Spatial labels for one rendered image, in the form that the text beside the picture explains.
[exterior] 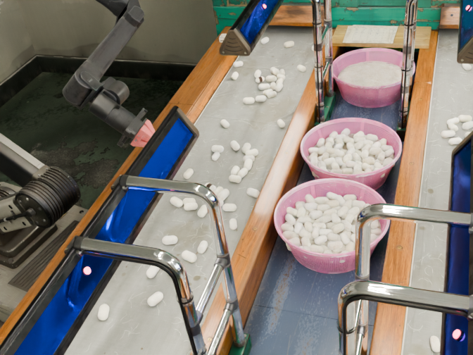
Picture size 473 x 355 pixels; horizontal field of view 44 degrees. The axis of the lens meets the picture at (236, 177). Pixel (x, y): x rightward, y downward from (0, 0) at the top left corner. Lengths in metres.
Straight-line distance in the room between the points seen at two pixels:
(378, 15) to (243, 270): 1.24
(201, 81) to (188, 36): 1.53
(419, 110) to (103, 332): 1.05
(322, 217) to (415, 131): 0.41
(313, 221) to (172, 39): 2.31
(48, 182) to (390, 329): 0.96
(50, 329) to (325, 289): 0.69
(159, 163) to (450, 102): 1.03
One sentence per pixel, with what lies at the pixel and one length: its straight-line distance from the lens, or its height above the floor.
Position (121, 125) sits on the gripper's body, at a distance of 1.46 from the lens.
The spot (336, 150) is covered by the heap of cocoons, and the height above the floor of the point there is 0.74.
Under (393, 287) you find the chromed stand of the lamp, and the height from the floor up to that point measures 1.12.
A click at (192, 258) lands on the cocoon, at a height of 0.76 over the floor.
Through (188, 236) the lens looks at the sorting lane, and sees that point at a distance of 1.40.
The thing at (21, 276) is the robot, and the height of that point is 0.47.
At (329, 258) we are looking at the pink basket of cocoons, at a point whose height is 0.75.
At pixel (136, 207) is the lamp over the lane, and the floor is 1.07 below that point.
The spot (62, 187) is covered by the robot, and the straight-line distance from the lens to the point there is 1.63.
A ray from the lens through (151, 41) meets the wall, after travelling 3.62.
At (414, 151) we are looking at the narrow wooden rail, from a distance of 1.57.
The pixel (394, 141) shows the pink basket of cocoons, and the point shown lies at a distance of 1.63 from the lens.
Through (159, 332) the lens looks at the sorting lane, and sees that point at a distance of 1.23.
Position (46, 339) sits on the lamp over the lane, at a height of 1.08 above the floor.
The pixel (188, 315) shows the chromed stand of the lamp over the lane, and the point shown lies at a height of 1.00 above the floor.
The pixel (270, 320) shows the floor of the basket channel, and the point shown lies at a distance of 1.29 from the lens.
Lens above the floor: 1.69
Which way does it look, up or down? 38 degrees down
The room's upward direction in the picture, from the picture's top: 9 degrees counter-clockwise
